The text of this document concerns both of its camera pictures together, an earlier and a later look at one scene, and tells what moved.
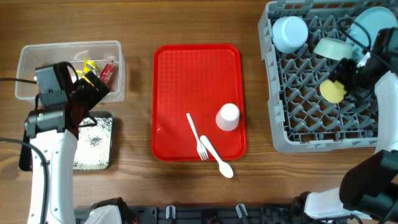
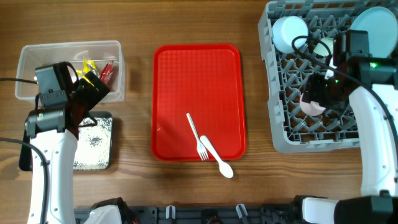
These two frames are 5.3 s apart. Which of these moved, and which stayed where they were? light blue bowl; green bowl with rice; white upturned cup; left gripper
Moved: white upturned cup
Stayed: green bowl with rice; left gripper; light blue bowl
